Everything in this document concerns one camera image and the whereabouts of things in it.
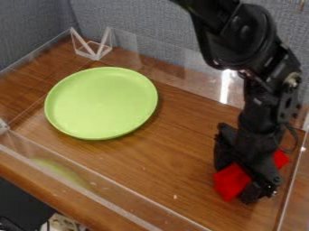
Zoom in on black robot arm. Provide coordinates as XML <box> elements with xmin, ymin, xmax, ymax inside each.
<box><xmin>170</xmin><ymin>0</ymin><xmax>302</xmax><ymax>204</ymax></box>

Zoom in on black box under table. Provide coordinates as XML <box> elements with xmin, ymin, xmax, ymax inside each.
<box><xmin>0</xmin><ymin>177</ymin><xmax>56</xmax><ymax>231</ymax></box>

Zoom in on black cable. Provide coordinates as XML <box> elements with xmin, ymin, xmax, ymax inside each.
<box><xmin>277</xmin><ymin>121</ymin><xmax>302</xmax><ymax>154</ymax></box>

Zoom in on green round plate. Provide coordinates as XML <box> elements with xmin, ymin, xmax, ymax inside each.
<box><xmin>44</xmin><ymin>67</ymin><xmax>158</xmax><ymax>140</ymax></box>

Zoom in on clear acrylic corner bracket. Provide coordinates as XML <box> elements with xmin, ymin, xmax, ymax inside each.
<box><xmin>70</xmin><ymin>27</ymin><xmax>112</xmax><ymax>60</ymax></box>

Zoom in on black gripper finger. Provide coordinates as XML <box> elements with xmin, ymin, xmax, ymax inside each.
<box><xmin>214</xmin><ymin>136</ymin><xmax>233</xmax><ymax>171</ymax></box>
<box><xmin>239</xmin><ymin>181</ymin><xmax>270</xmax><ymax>204</ymax></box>

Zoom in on red long block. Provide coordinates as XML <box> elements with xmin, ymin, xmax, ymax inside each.
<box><xmin>211</xmin><ymin>149</ymin><xmax>292</xmax><ymax>202</ymax></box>

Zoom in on clear acrylic enclosure wall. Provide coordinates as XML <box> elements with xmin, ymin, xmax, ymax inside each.
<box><xmin>0</xmin><ymin>30</ymin><xmax>309</xmax><ymax>231</ymax></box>

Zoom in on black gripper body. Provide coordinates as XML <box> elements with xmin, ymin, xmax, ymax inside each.
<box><xmin>215</xmin><ymin>120</ymin><xmax>285</xmax><ymax>197</ymax></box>

